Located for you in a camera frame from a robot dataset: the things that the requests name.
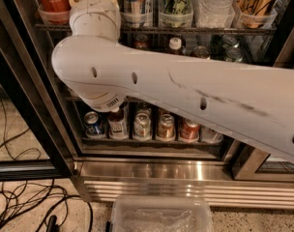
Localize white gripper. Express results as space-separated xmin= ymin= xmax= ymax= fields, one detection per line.
xmin=69 ymin=0 xmax=121 ymax=41

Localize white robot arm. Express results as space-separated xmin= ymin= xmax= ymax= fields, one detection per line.
xmin=51 ymin=0 xmax=294 ymax=162

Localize orange LaCroix can behind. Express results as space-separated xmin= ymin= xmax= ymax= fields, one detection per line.
xmin=191 ymin=45 xmax=211 ymax=59

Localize clear water bottle top shelf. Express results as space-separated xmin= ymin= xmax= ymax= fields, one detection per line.
xmin=194 ymin=0 xmax=235 ymax=28

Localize blue can bottom shelf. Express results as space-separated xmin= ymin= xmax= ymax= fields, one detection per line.
xmin=84 ymin=111 xmax=104 ymax=136

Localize small tea bottle bottom shelf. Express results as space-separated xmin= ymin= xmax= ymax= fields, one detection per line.
xmin=108 ymin=107 xmax=128 ymax=139

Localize stainless steel fridge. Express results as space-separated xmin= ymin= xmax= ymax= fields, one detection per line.
xmin=0 ymin=0 xmax=294 ymax=209

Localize orange gold can bottom shelf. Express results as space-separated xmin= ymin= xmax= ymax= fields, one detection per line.
xmin=157 ymin=114 xmax=174 ymax=139

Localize green LaCroix can middle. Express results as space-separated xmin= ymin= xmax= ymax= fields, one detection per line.
xmin=223 ymin=47 xmax=244 ymax=62

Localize orange LaCroix can top shelf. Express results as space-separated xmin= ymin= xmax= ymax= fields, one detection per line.
xmin=234 ymin=0 xmax=277 ymax=29

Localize fridge glass door left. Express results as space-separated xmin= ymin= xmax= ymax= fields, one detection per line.
xmin=0 ymin=39 xmax=73 ymax=181

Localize red can bottom shelf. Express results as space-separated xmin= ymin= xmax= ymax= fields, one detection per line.
xmin=180 ymin=119 xmax=200 ymax=140

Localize water bottle bottom shelf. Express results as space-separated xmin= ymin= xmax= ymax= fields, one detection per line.
xmin=200 ymin=126 xmax=223 ymax=144

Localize brown iced tea bottle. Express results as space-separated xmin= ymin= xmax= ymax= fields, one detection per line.
xmin=168 ymin=37 xmax=183 ymax=55

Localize clear plastic bin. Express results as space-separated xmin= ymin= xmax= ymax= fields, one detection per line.
xmin=109 ymin=195 xmax=214 ymax=232

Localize black floor cables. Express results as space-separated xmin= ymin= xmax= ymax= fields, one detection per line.
xmin=0 ymin=97 xmax=94 ymax=232

